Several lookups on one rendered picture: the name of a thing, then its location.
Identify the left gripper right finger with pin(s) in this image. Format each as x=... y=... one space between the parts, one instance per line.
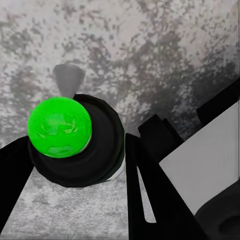
x=174 y=221

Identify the insectifuge atomizer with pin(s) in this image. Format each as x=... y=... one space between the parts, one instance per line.
x=75 y=140

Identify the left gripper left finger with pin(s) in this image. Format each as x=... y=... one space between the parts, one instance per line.
x=15 y=169

